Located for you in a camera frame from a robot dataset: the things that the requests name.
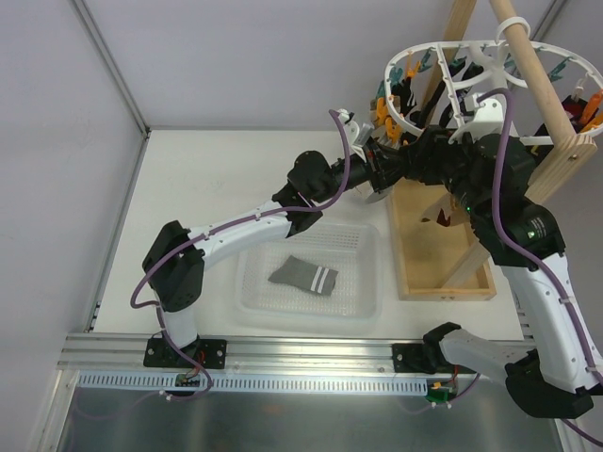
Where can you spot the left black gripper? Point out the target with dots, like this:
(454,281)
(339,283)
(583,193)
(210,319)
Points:
(382,166)

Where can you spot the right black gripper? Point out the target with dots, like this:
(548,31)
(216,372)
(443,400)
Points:
(425,157)

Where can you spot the grey striped sock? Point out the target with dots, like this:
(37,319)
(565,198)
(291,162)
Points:
(310,278)
(369,195)

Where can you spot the orange clothes peg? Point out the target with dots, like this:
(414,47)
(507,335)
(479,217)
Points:
(382,118)

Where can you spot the white plastic sock hanger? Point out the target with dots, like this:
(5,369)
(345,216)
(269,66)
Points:
(464,64)

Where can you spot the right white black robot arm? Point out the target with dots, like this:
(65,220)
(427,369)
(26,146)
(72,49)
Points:
(489,178)

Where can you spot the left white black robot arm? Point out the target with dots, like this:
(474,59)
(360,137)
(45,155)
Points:
(175,264)

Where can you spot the brown cream sock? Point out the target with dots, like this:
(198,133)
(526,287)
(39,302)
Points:
(446,212)

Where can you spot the white plastic perforated basket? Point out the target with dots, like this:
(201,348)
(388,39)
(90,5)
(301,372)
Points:
(351,249)

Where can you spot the wooden stand tray base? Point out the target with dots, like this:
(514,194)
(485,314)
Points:
(432,261)

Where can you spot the black santa sock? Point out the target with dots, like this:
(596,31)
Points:
(584,115)

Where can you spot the wooden round pole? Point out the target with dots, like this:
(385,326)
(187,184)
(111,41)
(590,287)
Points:
(529,65)

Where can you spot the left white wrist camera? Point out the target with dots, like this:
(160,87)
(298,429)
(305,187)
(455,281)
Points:
(357,135)

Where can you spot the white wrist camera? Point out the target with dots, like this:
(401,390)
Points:
(486,117)
(357,135)

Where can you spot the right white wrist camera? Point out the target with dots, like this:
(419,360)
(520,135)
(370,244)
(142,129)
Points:
(486,117)

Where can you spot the aluminium mounting rail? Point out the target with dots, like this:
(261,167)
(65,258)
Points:
(244,354)

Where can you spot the white slotted cable duct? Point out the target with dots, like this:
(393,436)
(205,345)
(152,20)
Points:
(236,383)

